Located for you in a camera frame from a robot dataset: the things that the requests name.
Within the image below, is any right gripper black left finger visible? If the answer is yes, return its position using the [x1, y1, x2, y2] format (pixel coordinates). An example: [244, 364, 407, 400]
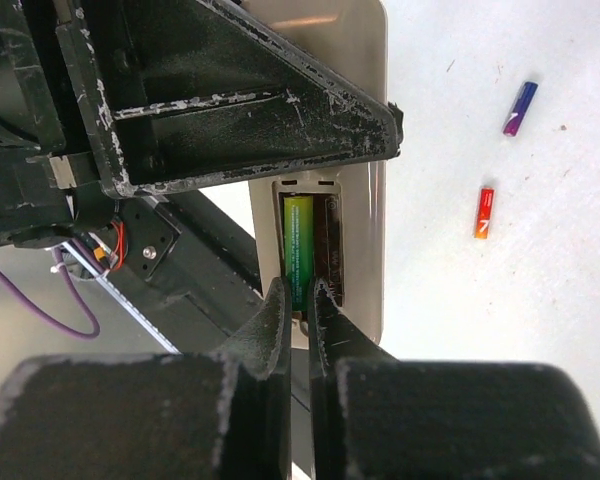
[0, 278, 291, 479]

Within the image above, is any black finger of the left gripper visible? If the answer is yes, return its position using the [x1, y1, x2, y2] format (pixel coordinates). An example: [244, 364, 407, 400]
[56, 1, 403, 198]

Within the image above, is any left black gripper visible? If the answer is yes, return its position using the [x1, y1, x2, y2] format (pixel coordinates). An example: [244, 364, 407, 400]
[0, 1, 115, 248]

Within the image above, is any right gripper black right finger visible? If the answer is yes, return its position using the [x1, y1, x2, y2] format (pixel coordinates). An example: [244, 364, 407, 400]
[308, 279, 600, 479]

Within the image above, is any green battery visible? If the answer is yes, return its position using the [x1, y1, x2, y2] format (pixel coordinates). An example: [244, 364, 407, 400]
[283, 195, 314, 312]

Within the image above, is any white remote control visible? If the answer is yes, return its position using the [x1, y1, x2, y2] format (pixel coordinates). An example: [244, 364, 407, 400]
[245, 1, 387, 342]

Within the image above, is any red battery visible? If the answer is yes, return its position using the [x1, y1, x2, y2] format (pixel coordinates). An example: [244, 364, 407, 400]
[474, 187, 495, 240]

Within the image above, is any blue battery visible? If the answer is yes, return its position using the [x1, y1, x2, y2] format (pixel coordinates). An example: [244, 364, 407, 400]
[502, 81, 538, 137]

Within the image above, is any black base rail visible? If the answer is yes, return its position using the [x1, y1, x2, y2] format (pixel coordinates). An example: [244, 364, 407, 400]
[112, 189, 314, 471]

